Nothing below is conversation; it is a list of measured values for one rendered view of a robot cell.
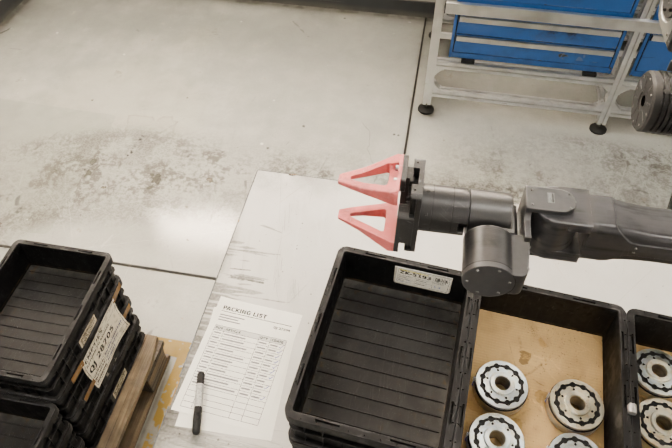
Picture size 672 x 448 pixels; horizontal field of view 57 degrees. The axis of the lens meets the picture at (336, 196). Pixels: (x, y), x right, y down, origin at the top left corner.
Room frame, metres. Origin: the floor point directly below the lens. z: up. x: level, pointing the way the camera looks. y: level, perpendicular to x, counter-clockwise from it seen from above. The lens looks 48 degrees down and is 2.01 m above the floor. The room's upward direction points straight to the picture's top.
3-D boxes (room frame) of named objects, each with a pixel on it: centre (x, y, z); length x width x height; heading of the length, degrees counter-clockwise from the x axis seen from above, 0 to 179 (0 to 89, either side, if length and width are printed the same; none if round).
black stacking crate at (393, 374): (0.61, -0.10, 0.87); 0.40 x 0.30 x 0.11; 165
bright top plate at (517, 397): (0.55, -0.33, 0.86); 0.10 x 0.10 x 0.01
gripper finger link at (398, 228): (0.51, -0.05, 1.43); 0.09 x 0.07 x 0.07; 81
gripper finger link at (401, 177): (0.51, -0.05, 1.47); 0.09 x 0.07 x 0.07; 81
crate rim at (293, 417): (0.61, -0.10, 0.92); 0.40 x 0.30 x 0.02; 165
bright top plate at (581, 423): (0.51, -0.46, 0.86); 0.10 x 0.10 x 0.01
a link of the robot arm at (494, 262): (0.44, -0.21, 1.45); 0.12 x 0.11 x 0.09; 81
